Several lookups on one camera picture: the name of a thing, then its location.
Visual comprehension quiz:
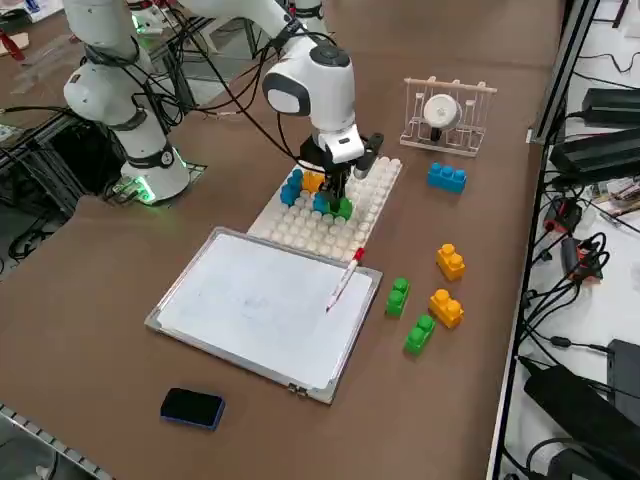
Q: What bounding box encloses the aluminium frame post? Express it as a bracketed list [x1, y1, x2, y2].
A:
[528, 0, 601, 146]

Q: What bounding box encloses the black and blue eraser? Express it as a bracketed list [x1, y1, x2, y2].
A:
[159, 387, 226, 432]

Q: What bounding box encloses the white studded baseplate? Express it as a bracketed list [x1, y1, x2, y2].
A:
[247, 147, 404, 262]

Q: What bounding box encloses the black cable with ferrite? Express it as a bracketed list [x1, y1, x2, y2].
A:
[517, 319, 611, 354]

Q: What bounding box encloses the black box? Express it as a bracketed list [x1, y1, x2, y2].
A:
[604, 338, 640, 416]

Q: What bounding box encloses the black and red plug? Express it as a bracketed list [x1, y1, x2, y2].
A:
[559, 234, 611, 284]
[543, 197, 584, 234]

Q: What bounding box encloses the yellow block with tag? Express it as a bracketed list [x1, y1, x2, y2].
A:
[428, 288, 465, 330]

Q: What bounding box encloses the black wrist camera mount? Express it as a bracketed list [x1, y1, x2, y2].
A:
[353, 132, 386, 180]

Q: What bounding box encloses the black power adapter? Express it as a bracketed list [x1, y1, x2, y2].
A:
[582, 87, 640, 126]
[522, 362, 640, 480]
[548, 127, 640, 176]

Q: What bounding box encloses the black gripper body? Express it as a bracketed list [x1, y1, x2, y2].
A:
[298, 137, 362, 175]

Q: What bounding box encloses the whiteboard with metal frame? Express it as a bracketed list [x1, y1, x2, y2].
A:
[143, 226, 384, 406]

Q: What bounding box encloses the slotted aluminium rail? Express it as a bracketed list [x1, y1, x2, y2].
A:
[0, 403, 116, 480]

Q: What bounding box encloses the red-capped whiteboard pen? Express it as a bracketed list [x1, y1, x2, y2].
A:
[325, 246, 366, 315]

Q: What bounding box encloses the green two-stud block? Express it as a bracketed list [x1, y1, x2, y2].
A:
[384, 277, 411, 319]
[403, 313, 437, 357]
[327, 195, 355, 221]

